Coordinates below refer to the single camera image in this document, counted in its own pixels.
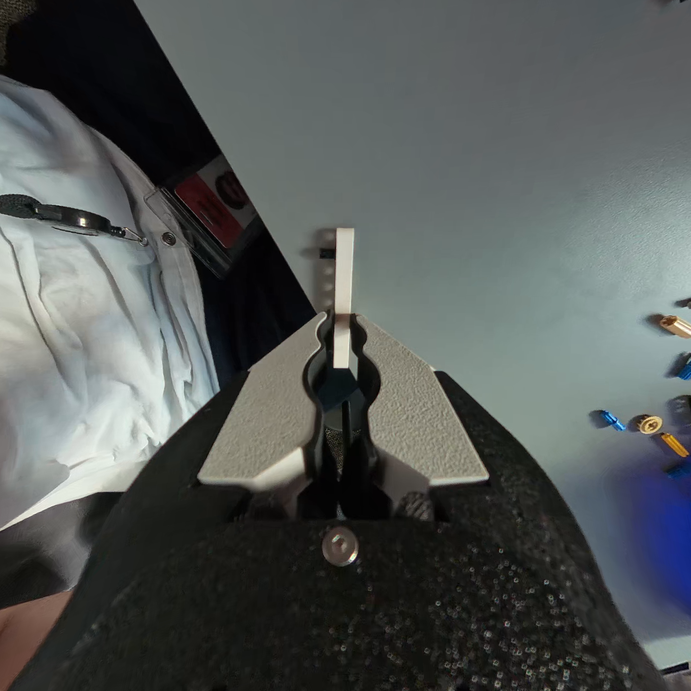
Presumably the black lanyard reel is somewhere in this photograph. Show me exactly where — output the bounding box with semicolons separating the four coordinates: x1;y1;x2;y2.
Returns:
0;193;150;247

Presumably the white lego beam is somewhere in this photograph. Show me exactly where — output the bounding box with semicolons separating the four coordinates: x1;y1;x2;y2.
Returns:
333;228;357;371

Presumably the blue plastic bin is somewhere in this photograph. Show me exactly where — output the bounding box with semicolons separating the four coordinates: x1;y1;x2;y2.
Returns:
605;459;691;640

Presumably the person's bare leg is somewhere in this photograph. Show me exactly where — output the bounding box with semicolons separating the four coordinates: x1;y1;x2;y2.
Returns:
0;591;76;691

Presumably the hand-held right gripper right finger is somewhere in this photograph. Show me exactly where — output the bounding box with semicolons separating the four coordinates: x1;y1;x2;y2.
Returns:
353;313;489;502

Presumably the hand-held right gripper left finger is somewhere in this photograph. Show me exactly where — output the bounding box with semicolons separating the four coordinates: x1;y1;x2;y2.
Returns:
198;310;331;520

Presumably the white shirt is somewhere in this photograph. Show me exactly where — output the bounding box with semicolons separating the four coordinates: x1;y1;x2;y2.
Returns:
0;76;220;531

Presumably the clear badge holder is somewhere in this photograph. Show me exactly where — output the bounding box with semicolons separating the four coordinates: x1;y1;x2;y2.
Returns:
145;154;261;280

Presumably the dark cloth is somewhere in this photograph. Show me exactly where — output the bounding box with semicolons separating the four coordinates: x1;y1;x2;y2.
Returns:
0;488;130;608

